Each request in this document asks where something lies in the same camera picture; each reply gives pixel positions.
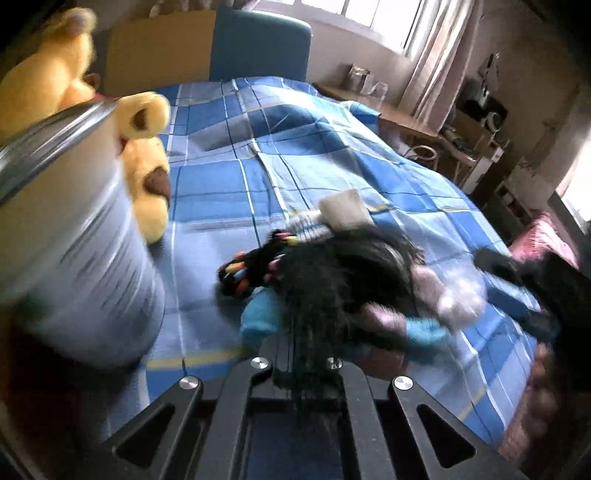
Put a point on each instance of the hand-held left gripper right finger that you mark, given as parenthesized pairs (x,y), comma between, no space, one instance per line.
(344,374)

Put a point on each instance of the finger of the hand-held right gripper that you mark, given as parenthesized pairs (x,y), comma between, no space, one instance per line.
(538,323)
(498,265)

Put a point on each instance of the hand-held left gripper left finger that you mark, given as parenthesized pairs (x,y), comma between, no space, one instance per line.
(259,369)

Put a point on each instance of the black-haired doll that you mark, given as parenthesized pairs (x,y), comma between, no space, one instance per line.
(337,286)

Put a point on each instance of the beige mesh cloth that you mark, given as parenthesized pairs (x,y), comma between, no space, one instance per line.
(344,207)

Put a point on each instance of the white plastic bucket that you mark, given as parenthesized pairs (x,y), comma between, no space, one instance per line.
(78,240)

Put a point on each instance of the pink knit blanket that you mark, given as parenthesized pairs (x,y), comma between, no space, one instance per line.
(547,240)

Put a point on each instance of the side window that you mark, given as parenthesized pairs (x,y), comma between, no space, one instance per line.
(575,194)

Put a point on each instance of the black braided band with coloured beads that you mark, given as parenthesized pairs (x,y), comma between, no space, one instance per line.
(249,272)

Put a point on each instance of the grey knit sock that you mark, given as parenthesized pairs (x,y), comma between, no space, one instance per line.
(307,228)

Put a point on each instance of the cluttered shelf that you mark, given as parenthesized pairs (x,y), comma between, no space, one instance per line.
(480,115)

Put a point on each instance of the blue plaid bedsheet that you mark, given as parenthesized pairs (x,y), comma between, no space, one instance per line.
(221,194)

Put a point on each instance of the wooden desk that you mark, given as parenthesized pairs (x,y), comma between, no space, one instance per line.
(397,115)

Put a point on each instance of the beige curtain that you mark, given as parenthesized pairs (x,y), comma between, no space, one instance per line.
(438,60)

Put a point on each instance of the clear plastic bags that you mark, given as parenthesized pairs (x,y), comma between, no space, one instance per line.
(364,81)

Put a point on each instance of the yellow plush bear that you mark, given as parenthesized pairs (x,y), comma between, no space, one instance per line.
(145,161)

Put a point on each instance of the window behind bed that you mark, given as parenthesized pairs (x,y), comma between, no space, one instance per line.
(351,18)

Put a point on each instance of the blue padded headboard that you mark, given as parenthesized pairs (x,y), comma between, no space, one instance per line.
(263,44)

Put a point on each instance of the wooden headboard panel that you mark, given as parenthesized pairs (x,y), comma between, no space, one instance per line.
(157,50)

